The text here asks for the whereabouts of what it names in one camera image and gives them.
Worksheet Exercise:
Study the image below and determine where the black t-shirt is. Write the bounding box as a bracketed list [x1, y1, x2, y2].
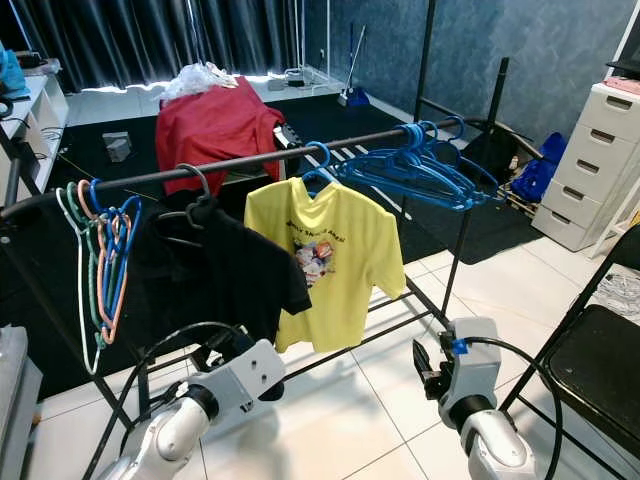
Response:
[135, 195, 313, 346]

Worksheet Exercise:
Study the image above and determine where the salmon thin hanger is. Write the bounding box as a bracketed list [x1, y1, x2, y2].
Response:
[77, 180, 131, 321]

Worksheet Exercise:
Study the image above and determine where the green thin hanger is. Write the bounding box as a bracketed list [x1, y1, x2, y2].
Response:
[67, 182, 111, 346]

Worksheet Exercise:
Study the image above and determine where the white thin hanger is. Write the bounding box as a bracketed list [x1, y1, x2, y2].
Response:
[57, 187, 106, 376]

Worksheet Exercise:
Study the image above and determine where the blue plastic hanger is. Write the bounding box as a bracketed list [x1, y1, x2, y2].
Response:
[335, 124, 481, 211]
[410, 117, 503, 206]
[298, 140, 346, 196]
[355, 122, 491, 211]

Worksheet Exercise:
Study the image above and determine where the yellow printed t-shirt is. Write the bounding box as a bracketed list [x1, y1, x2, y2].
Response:
[244, 177, 408, 354]

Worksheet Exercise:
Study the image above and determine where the black folding chair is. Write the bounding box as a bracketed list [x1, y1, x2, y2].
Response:
[500, 225, 640, 480]

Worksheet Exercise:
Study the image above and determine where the black metal clothes rack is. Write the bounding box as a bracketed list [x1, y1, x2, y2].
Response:
[2, 118, 476, 471]

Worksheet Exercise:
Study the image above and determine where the grey patterned mat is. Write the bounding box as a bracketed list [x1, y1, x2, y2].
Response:
[590, 265, 640, 321]

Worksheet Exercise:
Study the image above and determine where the grey fabric furniture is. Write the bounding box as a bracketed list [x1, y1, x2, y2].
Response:
[0, 325, 43, 480]

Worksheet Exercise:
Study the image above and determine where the red cloth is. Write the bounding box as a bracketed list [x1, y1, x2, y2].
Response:
[155, 78, 286, 196]

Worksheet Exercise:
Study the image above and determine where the blue bag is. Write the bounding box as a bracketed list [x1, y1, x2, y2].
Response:
[510, 132, 568, 201]

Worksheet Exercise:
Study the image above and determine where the small grey box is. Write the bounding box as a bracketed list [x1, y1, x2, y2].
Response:
[102, 130, 133, 161]

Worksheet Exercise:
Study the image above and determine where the white drawer cabinet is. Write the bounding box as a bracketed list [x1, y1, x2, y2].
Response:
[532, 82, 640, 253]

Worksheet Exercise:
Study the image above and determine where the white plastic bag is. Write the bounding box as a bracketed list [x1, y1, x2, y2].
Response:
[160, 62, 241, 101]

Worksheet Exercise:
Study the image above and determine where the blue mop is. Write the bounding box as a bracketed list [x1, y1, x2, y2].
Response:
[335, 22, 373, 109]

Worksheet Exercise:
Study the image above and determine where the black pole stand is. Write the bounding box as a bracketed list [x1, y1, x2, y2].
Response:
[410, 0, 551, 211]

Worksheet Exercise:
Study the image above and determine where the black curtain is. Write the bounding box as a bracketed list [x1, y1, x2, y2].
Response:
[0, 0, 306, 91]

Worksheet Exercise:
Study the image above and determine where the pink folded cloth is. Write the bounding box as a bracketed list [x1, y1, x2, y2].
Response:
[605, 76, 640, 96]

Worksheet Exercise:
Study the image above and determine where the light blue cloth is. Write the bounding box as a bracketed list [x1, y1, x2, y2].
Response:
[0, 42, 31, 101]

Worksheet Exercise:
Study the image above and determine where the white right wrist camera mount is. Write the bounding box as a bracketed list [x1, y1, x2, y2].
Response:
[445, 318, 501, 406]

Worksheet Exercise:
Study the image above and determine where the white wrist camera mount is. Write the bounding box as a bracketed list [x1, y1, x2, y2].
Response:
[190, 338, 286, 416]
[445, 318, 501, 406]

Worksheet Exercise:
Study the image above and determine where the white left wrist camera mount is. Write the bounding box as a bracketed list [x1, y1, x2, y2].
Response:
[190, 338, 286, 416]

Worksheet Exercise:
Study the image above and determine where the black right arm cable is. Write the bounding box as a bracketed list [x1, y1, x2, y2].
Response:
[460, 335, 565, 480]

